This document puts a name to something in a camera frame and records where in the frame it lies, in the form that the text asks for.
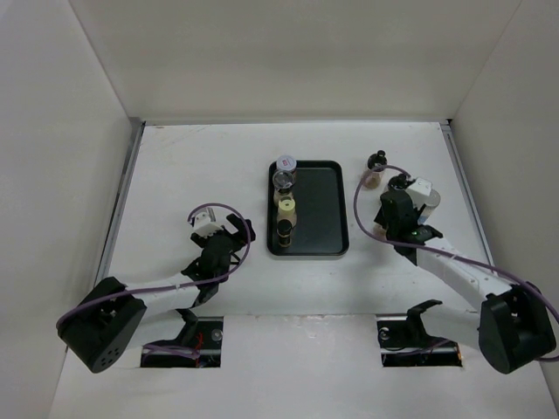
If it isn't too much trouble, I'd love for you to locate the black cap brown spice bottle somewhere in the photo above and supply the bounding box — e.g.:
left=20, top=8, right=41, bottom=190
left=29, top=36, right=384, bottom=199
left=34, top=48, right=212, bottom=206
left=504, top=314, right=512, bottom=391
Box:
left=362, top=149, right=388, bottom=189

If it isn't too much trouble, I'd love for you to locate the small dark pepper bottle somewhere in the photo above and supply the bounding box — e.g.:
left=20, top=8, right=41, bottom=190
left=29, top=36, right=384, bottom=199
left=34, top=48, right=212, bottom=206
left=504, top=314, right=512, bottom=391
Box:
left=276, top=219, right=293, bottom=248

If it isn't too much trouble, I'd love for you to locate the yellow cap spice shaker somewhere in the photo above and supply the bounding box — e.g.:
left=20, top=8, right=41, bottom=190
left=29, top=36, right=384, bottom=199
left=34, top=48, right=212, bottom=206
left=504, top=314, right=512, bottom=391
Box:
left=277, top=196, right=297, bottom=227

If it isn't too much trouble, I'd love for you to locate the clear cap salt grinder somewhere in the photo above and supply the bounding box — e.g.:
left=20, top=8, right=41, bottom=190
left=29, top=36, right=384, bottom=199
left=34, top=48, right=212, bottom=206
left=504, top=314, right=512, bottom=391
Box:
left=272, top=170, right=294, bottom=203

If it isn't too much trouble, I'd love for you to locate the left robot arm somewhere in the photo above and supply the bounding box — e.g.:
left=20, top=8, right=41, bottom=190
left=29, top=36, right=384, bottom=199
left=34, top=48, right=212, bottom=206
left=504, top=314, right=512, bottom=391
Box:
left=56, top=212, right=256, bottom=374

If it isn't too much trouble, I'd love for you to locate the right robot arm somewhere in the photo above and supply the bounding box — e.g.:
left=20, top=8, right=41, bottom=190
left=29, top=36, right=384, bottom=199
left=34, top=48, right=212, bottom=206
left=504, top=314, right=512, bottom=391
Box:
left=375, top=189, right=556, bottom=374

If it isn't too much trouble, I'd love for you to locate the black cap white spice bottle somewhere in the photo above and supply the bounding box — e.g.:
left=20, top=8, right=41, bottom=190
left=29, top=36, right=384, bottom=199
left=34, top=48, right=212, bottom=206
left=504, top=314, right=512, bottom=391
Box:
left=384, top=173, right=413, bottom=192

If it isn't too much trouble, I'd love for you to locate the blue label grey cap jar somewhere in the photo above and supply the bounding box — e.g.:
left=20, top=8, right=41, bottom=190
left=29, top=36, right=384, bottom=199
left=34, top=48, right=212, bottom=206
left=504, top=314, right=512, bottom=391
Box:
left=418, top=189, right=441, bottom=224

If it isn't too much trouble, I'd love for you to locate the black rectangular tray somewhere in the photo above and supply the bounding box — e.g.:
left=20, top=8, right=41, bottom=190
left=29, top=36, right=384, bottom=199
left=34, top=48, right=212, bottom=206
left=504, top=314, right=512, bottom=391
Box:
left=266, top=160, right=349, bottom=257

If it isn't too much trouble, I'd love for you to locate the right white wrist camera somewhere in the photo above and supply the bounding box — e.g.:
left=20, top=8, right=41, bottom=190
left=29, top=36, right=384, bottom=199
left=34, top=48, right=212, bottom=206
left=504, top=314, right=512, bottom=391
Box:
left=405, top=177, right=432, bottom=208

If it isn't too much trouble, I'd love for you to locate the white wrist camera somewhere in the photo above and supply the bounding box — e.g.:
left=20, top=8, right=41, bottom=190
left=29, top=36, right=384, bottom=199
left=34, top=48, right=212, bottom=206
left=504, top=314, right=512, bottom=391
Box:
left=188, top=208, right=223, bottom=237
left=405, top=177, right=432, bottom=208

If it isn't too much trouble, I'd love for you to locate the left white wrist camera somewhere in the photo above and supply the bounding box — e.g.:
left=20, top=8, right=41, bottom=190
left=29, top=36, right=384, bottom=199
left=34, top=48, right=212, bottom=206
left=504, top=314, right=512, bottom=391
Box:
left=188, top=208, right=223, bottom=237

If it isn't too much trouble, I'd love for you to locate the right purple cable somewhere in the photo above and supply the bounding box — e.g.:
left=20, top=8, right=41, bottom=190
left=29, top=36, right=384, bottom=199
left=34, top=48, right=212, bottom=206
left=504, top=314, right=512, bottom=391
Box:
left=353, top=164, right=559, bottom=361

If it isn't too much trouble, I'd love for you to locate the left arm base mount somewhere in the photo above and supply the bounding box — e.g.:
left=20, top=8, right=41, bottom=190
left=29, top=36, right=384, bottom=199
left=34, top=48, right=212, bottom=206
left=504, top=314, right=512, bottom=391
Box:
left=140, top=309, right=224, bottom=369

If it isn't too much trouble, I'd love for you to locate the right aluminium table rail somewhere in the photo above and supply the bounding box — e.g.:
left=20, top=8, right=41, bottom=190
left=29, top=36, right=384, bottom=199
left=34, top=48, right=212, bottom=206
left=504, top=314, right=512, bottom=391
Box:
left=439, top=120, right=494, bottom=265

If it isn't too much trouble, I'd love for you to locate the aluminium table rail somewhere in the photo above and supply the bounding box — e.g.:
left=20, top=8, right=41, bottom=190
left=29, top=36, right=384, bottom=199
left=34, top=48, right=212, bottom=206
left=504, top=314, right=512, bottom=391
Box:
left=439, top=120, right=494, bottom=265
left=90, top=117, right=146, bottom=290

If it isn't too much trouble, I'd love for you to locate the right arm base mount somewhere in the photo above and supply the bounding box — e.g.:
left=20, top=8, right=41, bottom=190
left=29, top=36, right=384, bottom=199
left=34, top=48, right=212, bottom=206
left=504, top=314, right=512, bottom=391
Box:
left=376, top=299, right=462, bottom=367

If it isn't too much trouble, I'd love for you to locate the left aluminium table rail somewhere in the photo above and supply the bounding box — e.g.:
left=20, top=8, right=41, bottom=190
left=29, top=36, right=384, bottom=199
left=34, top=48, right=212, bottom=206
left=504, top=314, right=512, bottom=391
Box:
left=90, top=117, right=146, bottom=290

